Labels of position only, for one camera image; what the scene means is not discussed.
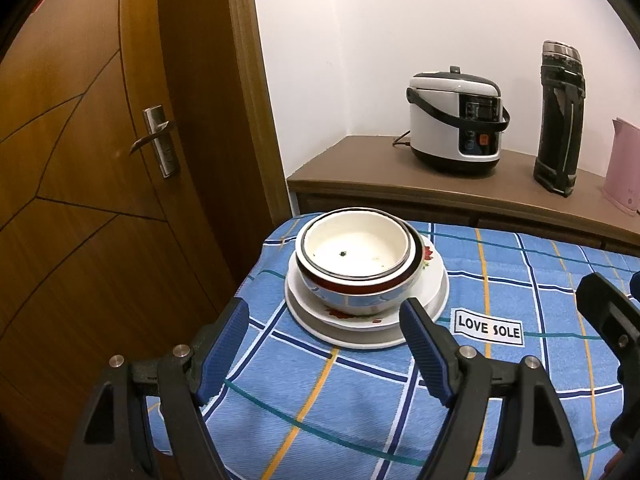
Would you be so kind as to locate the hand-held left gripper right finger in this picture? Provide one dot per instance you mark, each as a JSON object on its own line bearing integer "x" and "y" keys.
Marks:
{"x": 425, "y": 355}

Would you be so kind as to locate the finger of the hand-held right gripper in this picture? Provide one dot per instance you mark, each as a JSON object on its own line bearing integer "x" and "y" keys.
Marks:
{"x": 636, "y": 285}
{"x": 605, "y": 310}

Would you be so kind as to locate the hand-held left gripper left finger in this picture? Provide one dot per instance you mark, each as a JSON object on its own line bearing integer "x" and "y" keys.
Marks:
{"x": 222, "y": 355}

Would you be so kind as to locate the plain white plate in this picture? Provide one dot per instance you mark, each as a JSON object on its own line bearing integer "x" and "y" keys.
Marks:
{"x": 360, "y": 340}

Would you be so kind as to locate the red flower white plate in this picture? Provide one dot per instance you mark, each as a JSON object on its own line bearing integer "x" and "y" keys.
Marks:
{"x": 427, "y": 257}

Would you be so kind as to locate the white enamel bowl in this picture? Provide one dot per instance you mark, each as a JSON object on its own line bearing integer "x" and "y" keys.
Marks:
{"x": 350, "y": 245}

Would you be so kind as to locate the blue plaid cloth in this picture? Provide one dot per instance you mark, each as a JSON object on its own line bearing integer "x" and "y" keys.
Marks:
{"x": 350, "y": 410}

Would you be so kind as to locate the pink electric kettle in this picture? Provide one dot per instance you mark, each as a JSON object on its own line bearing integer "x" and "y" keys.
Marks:
{"x": 625, "y": 170}

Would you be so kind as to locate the black thermos flask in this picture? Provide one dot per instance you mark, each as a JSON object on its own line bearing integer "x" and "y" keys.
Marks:
{"x": 557, "y": 135}

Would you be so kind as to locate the wooden door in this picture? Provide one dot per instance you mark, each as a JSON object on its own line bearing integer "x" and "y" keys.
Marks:
{"x": 75, "y": 235}

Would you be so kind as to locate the wooden cabinet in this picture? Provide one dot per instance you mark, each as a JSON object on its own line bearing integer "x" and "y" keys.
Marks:
{"x": 375, "y": 170}

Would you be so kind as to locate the white black rice cooker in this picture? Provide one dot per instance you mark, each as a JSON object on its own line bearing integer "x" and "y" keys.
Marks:
{"x": 440, "y": 125}

